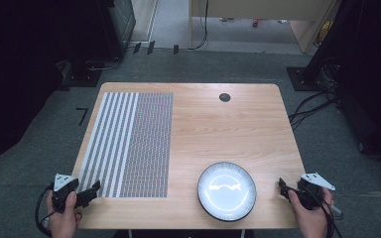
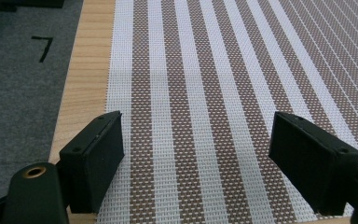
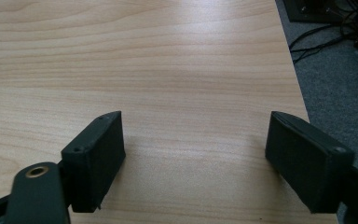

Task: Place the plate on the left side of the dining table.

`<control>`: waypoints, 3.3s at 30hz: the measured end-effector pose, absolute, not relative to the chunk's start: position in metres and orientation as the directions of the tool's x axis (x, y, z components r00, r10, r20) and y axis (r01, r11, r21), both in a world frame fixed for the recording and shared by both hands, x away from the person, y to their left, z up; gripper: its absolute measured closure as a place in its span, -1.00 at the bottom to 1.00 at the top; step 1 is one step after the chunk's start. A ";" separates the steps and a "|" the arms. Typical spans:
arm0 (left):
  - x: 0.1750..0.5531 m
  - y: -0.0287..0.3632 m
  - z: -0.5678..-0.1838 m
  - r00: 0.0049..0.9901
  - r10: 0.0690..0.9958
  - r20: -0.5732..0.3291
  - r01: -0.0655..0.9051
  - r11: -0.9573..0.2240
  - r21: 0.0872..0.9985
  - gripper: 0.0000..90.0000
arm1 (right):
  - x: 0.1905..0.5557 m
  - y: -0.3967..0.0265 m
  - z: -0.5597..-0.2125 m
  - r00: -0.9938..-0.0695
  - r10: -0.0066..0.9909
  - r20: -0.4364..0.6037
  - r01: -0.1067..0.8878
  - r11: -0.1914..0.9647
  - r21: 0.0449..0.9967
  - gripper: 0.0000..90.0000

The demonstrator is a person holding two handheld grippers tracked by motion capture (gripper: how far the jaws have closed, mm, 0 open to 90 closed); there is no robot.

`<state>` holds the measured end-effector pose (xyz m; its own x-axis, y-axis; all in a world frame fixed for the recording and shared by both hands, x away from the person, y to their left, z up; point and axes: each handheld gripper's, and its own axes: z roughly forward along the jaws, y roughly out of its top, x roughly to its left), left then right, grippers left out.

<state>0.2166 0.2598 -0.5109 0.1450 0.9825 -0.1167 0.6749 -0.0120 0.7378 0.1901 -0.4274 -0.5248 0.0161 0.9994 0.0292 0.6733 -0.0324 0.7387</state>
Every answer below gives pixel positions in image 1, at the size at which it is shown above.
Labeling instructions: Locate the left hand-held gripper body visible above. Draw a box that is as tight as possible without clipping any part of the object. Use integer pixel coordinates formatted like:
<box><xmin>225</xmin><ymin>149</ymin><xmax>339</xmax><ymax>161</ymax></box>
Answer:
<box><xmin>52</xmin><ymin>173</ymin><xmax>80</xmax><ymax>213</ymax></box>

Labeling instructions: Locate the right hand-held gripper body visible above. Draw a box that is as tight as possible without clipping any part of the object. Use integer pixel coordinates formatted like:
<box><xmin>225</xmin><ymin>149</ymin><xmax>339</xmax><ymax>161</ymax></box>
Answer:
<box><xmin>297</xmin><ymin>172</ymin><xmax>337</xmax><ymax>211</ymax></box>

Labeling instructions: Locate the white plate with dark rim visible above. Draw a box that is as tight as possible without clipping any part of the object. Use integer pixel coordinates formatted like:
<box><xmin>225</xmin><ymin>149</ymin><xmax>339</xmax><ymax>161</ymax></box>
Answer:
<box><xmin>196</xmin><ymin>161</ymin><xmax>258</xmax><ymax>223</ymax></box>

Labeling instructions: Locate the person's right hand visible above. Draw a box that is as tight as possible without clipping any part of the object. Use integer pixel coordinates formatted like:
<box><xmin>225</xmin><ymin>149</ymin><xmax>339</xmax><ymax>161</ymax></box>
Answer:
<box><xmin>287</xmin><ymin>187</ymin><xmax>335</xmax><ymax>238</ymax></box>

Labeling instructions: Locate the person's left hand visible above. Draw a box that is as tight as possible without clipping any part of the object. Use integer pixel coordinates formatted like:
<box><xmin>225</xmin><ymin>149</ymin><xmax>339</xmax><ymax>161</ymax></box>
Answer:
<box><xmin>46</xmin><ymin>191</ymin><xmax>83</xmax><ymax>238</ymax></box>

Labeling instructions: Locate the grey striped placemat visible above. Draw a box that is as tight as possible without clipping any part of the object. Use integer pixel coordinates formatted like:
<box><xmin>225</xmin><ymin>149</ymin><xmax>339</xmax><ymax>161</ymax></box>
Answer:
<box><xmin>73</xmin><ymin>91</ymin><xmax>175</xmax><ymax>199</ymax></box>

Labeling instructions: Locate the black stand base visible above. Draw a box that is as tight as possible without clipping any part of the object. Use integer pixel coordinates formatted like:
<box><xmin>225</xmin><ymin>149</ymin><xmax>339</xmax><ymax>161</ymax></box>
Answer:
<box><xmin>286</xmin><ymin>65</ymin><xmax>329</xmax><ymax>92</ymax></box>
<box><xmin>62</xmin><ymin>59</ymin><xmax>104</xmax><ymax>89</ymax></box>

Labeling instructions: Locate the dark curtain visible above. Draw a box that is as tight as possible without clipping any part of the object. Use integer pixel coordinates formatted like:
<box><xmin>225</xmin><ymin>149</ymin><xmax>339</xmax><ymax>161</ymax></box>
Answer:
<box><xmin>0</xmin><ymin>0</ymin><xmax>113</xmax><ymax>177</ymax></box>
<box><xmin>306</xmin><ymin>0</ymin><xmax>381</xmax><ymax>168</ymax></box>

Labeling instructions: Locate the row of black tape strips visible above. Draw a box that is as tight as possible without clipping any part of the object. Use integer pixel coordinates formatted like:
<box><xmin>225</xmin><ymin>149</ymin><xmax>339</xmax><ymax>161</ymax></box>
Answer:
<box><xmin>132</xmin><ymin>40</ymin><xmax>181</xmax><ymax>56</ymax></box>

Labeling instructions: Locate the yellow object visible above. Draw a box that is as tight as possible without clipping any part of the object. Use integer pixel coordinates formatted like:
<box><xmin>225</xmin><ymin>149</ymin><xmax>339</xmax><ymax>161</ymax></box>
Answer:
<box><xmin>317</xmin><ymin>20</ymin><xmax>334</xmax><ymax>47</ymax></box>

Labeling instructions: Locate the dark cabinet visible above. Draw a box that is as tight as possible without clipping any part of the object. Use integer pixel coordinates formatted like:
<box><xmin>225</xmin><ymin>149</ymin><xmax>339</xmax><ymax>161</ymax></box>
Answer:
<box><xmin>97</xmin><ymin>0</ymin><xmax>137</xmax><ymax>60</ymax></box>

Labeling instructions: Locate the light wooden desk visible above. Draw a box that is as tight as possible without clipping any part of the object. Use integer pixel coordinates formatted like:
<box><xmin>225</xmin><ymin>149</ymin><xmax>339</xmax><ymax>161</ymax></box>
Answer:
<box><xmin>188</xmin><ymin>0</ymin><xmax>341</xmax><ymax>55</ymax></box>

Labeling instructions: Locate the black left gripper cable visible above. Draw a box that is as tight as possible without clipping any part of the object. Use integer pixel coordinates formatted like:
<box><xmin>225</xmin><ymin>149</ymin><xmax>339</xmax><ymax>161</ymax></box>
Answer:
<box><xmin>34</xmin><ymin>182</ymin><xmax>57</xmax><ymax>238</ymax></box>

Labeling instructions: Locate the bundle of black floor cables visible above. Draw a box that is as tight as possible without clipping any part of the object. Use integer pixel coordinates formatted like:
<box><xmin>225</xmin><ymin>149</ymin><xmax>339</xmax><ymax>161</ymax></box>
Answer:
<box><xmin>288</xmin><ymin>62</ymin><xmax>342</xmax><ymax>132</ymax></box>

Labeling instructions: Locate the black hanging cable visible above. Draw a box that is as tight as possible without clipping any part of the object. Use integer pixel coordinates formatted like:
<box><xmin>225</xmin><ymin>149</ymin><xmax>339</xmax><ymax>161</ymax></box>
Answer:
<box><xmin>188</xmin><ymin>0</ymin><xmax>210</xmax><ymax>52</ymax></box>

